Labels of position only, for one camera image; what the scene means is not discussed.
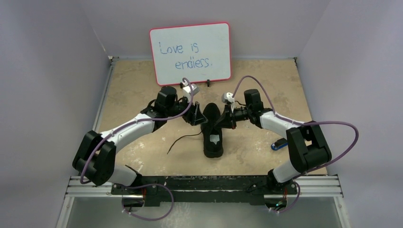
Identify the aluminium extrusion rail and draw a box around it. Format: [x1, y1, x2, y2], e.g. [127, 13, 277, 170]
[65, 175, 344, 198]

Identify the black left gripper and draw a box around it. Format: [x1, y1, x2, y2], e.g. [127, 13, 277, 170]
[166, 94, 208, 125]

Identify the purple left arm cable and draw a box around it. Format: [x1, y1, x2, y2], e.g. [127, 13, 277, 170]
[79, 77, 194, 221]

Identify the black shoelace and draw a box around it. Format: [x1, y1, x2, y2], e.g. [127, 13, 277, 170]
[166, 124, 209, 155]

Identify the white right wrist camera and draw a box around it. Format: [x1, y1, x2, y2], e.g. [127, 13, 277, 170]
[221, 92, 235, 112]

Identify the blue black marker eraser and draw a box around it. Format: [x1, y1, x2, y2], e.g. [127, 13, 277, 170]
[270, 138, 288, 151]

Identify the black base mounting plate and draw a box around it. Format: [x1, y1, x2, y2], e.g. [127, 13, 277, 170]
[111, 175, 298, 208]

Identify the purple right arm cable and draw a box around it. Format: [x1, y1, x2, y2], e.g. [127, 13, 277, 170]
[232, 75, 360, 215]

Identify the red framed whiteboard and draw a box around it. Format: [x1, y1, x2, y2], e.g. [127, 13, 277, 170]
[149, 22, 232, 86]

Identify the black shoe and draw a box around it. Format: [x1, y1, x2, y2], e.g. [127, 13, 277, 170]
[201, 103, 223, 158]

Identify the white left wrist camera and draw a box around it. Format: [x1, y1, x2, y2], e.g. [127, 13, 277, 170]
[182, 84, 200, 100]

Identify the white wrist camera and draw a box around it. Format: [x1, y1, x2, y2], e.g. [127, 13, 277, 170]
[221, 92, 235, 112]
[182, 84, 200, 100]

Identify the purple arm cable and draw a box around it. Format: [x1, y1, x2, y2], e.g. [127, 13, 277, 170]
[232, 75, 360, 215]
[79, 77, 194, 221]

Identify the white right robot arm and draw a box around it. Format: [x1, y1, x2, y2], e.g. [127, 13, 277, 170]
[215, 89, 332, 193]

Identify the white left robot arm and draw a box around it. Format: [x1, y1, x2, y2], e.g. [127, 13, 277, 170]
[72, 84, 208, 194]

